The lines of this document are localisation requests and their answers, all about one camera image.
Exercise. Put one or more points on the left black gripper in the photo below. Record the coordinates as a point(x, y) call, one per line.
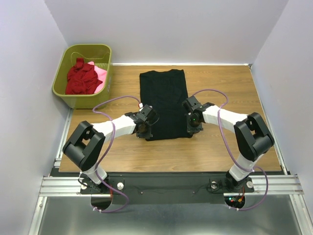
point(146, 135)

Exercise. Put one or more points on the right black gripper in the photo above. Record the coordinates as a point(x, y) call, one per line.
point(191, 129)

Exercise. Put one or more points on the black t shirt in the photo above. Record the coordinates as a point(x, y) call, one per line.
point(165, 92)

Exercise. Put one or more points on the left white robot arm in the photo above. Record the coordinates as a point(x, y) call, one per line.
point(85, 144)

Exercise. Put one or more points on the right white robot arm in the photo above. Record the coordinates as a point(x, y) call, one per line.
point(253, 137)

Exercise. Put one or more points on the pink t shirt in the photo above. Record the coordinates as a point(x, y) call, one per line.
point(102, 74)

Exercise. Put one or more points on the olive green plastic bin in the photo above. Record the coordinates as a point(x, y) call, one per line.
point(101, 55)

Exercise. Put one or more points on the red t shirt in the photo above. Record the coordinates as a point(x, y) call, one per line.
point(81, 79)

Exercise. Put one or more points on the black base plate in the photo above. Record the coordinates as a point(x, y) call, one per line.
point(166, 188)

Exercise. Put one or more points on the aluminium frame rail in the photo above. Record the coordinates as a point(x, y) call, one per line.
point(277, 185)

